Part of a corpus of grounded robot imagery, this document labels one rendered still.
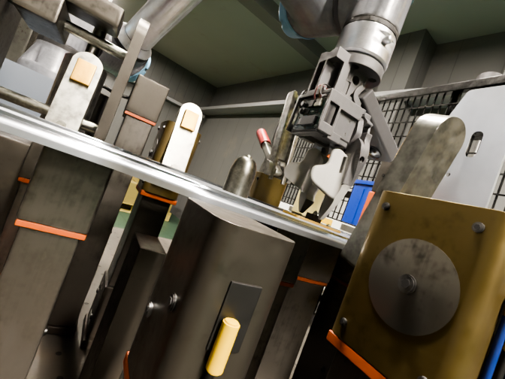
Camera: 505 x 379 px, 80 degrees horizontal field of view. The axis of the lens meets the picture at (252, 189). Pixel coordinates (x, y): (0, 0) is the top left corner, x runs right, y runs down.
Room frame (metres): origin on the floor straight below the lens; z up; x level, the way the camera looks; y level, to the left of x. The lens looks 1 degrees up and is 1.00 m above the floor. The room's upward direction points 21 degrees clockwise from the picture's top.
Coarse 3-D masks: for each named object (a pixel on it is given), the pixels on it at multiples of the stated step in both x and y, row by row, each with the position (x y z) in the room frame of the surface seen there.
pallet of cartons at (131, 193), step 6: (132, 180) 5.46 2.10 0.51; (138, 180) 5.63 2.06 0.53; (132, 186) 5.10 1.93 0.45; (132, 192) 5.12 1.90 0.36; (126, 198) 5.08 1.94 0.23; (132, 198) 5.15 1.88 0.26; (126, 204) 5.51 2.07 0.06; (132, 204) 5.15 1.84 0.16; (120, 210) 5.03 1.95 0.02; (126, 210) 5.18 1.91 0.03; (168, 210) 5.70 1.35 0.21; (168, 216) 5.71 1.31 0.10
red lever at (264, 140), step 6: (258, 132) 0.63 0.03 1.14; (264, 132) 0.63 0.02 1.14; (258, 138) 0.63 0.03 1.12; (264, 138) 0.61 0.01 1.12; (264, 144) 0.60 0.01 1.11; (270, 144) 0.60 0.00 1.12; (264, 150) 0.59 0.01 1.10; (270, 150) 0.58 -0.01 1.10; (276, 168) 0.53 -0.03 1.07; (276, 174) 0.53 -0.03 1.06
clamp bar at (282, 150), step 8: (288, 96) 0.56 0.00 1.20; (296, 96) 0.56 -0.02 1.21; (288, 104) 0.55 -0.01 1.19; (288, 112) 0.54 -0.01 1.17; (296, 112) 0.56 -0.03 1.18; (280, 120) 0.55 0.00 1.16; (288, 120) 0.54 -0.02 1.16; (280, 128) 0.54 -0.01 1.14; (280, 136) 0.53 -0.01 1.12; (288, 136) 0.55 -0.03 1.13; (296, 136) 0.55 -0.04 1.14; (280, 144) 0.53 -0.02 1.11; (288, 144) 0.55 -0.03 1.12; (272, 152) 0.54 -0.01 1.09; (280, 152) 0.54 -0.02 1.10; (288, 152) 0.55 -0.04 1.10; (272, 160) 0.53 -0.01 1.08; (280, 160) 0.55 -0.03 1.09; (288, 160) 0.54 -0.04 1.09; (272, 168) 0.52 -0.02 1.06; (272, 176) 0.52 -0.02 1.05
